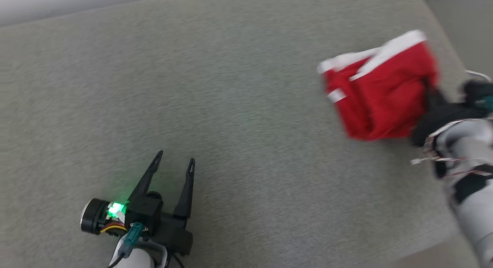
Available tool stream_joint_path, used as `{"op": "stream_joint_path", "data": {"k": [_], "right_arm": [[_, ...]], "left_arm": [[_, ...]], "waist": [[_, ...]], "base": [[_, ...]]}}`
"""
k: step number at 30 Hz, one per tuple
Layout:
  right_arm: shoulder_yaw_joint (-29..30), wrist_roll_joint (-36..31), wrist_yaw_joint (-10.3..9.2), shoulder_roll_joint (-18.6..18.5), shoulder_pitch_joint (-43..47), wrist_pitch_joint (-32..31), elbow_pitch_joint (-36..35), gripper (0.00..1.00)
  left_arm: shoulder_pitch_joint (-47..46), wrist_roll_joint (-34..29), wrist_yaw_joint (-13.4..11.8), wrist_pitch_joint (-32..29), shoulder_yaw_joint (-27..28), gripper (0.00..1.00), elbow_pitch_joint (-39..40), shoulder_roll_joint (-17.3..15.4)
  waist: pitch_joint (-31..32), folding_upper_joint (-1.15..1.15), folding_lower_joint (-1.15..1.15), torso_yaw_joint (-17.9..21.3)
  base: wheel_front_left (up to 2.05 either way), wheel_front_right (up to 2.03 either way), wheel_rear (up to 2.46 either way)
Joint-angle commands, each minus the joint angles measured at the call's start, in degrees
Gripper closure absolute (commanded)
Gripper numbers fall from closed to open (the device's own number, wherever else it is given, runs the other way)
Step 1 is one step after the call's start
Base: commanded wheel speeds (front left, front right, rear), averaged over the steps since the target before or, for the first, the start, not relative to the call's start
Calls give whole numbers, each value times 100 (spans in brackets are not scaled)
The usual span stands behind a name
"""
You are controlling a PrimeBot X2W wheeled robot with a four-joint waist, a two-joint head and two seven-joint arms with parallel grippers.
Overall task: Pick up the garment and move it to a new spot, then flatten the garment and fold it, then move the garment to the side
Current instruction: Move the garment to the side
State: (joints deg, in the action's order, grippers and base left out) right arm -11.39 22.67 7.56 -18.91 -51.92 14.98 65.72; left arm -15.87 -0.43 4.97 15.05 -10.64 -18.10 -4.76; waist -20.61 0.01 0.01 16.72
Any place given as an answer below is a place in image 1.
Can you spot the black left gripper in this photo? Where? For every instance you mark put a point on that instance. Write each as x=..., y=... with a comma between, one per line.
x=175, y=233

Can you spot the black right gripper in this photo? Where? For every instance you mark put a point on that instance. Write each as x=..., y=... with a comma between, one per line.
x=443, y=116

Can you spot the red shorts white waistband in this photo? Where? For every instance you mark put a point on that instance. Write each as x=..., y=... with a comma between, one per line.
x=385, y=98

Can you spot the grey fabric sofa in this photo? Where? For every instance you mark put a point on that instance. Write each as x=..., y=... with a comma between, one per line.
x=231, y=106

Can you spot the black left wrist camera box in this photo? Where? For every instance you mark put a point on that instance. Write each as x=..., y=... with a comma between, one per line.
x=144, y=214

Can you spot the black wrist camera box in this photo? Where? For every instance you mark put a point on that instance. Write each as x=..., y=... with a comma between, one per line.
x=144, y=214
x=475, y=91

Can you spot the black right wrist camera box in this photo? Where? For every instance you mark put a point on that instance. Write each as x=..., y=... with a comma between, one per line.
x=475, y=91

